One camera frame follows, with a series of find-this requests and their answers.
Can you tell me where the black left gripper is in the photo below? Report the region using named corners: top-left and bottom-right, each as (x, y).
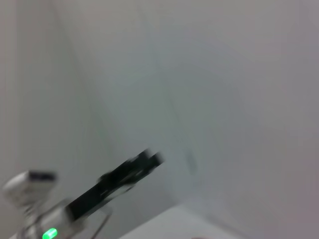
top-left (65, 148), bottom-right (165, 222)

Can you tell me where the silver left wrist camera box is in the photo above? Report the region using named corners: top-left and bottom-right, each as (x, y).
top-left (2, 170), bottom-right (57, 208)

